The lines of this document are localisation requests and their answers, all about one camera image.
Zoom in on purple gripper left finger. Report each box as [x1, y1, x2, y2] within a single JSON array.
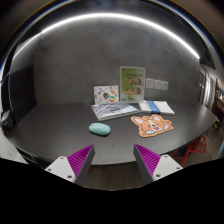
[[46, 145, 95, 184]]

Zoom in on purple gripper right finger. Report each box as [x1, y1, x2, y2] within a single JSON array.
[[133, 144, 182, 184]]

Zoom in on orange corgi mouse pad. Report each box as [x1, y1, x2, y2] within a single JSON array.
[[131, 114, 174, 138]]

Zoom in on teal computer mouse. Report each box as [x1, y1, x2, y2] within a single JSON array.
[[89, 123, 111, 136]]

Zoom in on red metal chair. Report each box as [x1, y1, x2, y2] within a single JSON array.
[[171, 135, 207, 166]]

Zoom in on white and blue book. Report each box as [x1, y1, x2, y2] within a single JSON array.
[[139, 100, 175, 115]]

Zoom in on grey patterned book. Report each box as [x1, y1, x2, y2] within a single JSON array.
[[91, 102, 139, 121]]

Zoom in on small colourful picture card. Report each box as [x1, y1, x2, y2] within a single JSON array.
[[94, 85, 119, 104]]

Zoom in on tall green food poster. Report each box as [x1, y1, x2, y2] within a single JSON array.
[[120, 66, 145, 103]]

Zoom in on curved white ceiling light strip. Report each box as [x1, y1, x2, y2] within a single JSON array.
[[13, 13, 200, 60]]

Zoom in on white wall socket right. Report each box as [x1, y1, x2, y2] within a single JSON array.
[[162, 81, 169, 90]]

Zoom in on white wall socket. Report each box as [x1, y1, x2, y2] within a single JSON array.
[[146, 78, 154, 88], [154, 80, 162, 89], [162, 81, 169, 90]]

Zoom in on white wall socket left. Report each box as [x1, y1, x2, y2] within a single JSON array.
[[146, 78, 154, 88]]

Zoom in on white wall socket middle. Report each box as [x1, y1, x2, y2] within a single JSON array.
[[154, 80, 162, 89]]

